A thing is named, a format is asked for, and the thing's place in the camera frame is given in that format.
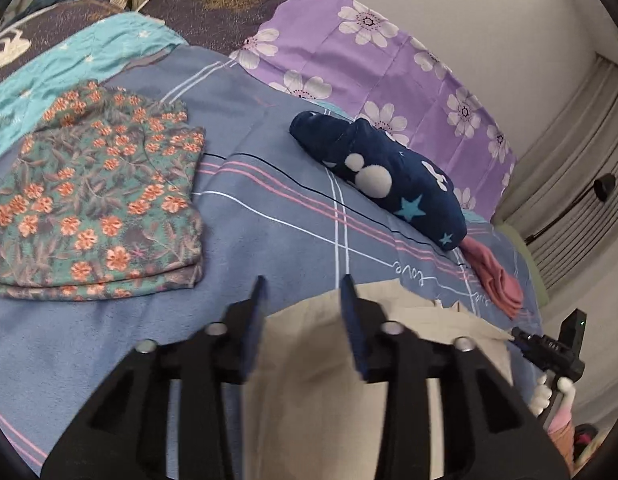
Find folded pink cloth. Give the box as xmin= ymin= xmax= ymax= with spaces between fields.
xmin=461 ymin=237 xmax=524 ymax=321

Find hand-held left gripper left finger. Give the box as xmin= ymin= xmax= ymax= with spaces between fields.
xmin=41 ymin=275 xmax=268 ymax=480

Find black floor lamp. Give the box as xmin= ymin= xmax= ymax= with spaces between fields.
xmin=522 ymin=173 xmax=617 ymax=243

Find person's right hand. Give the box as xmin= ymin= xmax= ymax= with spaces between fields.
xmin=532 ymin=372 xmax=575 ymax=418

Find navy star print cloth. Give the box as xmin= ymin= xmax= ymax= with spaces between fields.
xmin=289 ymin=110 xmax=468 ymax=252

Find purple floral pillow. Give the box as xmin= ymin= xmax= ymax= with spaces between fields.
xmin=229 ymin=0 xmax=517 ymax=223

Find teal sheet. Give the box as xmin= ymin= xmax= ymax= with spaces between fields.
xmin=0 ymin=12 xmax=187 ymax=166

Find beige long-sleeve shirt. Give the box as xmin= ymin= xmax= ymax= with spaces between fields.
xmin=241 ymin=280 xmax=515 ymax=480

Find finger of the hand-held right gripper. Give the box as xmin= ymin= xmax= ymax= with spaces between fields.
xmin=510 ymin=326 xmax=534 ymax=355

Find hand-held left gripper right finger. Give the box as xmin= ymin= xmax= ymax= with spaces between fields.
xmin=339 ymin=274 xmax=572 ymax=480

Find person's right forearm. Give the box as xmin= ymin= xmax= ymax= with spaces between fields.
xmin=546 ymin=405 xmax=576 ymax=466

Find folded floral garment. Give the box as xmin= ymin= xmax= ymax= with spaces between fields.
xmin=0 ymin=80 xmax=207 ymax=302

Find blue plaid blanket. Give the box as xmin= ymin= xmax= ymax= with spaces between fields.
xmin=0 ymin=42 xmax=545 ymax=480

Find beige pleated curtain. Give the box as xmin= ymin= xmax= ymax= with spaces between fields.
xmin=504 ymin=50 xmax=618 ymax=306

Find green pillow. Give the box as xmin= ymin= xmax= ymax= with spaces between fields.
xmin=509 ymin=222 xmax=552 ymax=311

